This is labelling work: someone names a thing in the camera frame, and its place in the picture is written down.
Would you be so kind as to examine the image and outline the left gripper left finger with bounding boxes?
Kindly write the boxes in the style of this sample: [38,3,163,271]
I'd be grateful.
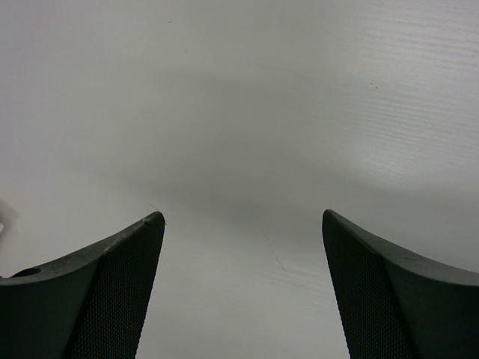
[1,212,165,358]

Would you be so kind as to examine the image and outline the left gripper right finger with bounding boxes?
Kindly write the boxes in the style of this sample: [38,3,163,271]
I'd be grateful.
[322,209,478,358]

